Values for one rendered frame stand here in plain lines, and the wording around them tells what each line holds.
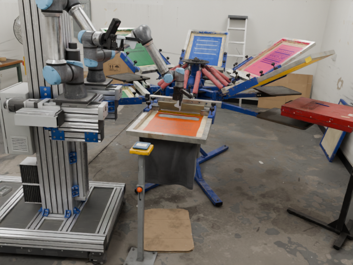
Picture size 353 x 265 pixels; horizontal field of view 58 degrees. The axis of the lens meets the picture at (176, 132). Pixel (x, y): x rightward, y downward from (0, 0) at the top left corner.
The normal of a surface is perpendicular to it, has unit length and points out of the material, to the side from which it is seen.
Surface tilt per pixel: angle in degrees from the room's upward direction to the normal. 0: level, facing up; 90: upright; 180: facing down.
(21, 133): 90
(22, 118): 90
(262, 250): 0
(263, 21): 90
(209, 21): 90
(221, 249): 0
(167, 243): 0
